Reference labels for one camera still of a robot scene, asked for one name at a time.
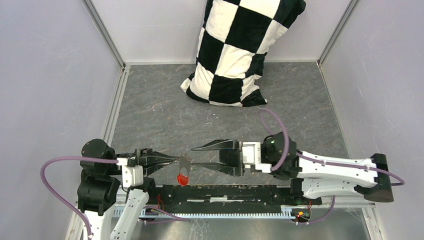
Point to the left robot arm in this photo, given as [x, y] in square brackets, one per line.
[103, 173]

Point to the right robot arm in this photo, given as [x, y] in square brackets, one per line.
[311, 176]

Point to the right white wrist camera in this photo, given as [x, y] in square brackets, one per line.
[252, 157]

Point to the metal key holder red handle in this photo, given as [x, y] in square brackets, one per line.
[184, 169]

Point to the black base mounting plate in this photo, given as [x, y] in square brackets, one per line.
[227, 199]

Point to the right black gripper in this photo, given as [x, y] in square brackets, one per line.
[229, 155]

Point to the black white checkered pillow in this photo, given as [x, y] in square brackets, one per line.
[233, 43]

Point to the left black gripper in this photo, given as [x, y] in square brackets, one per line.
[151, 160]

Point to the white slotted cable duct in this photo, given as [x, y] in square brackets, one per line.
[285, 213]

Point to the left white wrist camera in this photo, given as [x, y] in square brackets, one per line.
[132, 172]

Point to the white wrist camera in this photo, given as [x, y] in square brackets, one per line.
[132, 172]
[252, 157]

